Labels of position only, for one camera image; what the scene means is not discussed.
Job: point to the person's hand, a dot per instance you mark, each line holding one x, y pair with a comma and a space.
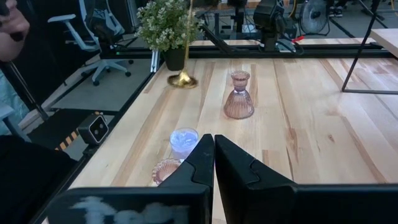
12, 28

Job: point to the wooden shelf riser black legs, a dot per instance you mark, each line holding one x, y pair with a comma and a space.
388, 39

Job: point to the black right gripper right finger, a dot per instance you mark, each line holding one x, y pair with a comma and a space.
248, 193

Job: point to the pink ribbed glass candle holder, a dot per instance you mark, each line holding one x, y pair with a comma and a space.
238, 102
164, 171

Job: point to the white and black office chair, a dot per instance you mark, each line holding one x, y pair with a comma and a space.
104, 28

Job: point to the purple candle cup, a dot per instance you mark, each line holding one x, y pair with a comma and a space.
183, 140

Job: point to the artificial plant in black pot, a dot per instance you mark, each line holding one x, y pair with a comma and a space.
164, 25

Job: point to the black mat with yellow stripes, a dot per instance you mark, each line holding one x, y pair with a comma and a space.
56, 124

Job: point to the black aluminium rail frame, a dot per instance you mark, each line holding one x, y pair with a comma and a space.
311, 51

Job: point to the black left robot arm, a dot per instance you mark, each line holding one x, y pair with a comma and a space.
269, 18

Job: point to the black table-level camera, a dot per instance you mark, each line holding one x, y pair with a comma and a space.
94, 129

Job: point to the gold candlestick holder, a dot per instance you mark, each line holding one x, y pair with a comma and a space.
183, 81

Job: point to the black floor fan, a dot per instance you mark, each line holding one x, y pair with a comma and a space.
314, 15

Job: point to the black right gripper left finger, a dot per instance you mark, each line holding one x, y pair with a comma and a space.
202, 168

